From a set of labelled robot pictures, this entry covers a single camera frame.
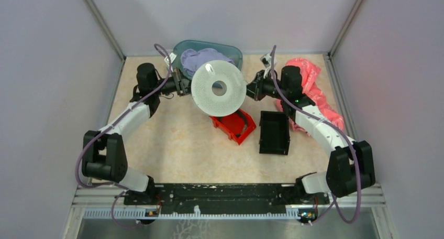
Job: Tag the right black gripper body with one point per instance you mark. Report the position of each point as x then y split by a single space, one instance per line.
267 86

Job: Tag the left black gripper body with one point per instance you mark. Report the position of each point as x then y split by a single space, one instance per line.
172 84

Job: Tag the grey plastic cable spool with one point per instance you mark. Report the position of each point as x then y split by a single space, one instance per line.
218 88

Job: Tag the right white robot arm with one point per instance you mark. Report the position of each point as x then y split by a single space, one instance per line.
350 168

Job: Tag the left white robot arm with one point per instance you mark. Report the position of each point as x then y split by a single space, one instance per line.
104 156

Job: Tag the purple cloth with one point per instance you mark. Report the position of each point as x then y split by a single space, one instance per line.
191 59

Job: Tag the red plastic bin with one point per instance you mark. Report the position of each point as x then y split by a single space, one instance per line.
237 126

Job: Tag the teal plastic basin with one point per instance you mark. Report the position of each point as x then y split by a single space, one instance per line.
227 50

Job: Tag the black plastic bin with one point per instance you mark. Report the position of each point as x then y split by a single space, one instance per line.
274 133

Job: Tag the pink patterned cloth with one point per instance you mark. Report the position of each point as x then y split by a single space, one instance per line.
309 73

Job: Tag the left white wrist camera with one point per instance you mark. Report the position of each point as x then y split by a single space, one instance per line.
169 59

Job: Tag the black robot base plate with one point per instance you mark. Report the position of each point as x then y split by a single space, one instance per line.
224 199

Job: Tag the grey slotted cable duct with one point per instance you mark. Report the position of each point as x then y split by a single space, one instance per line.
143 214

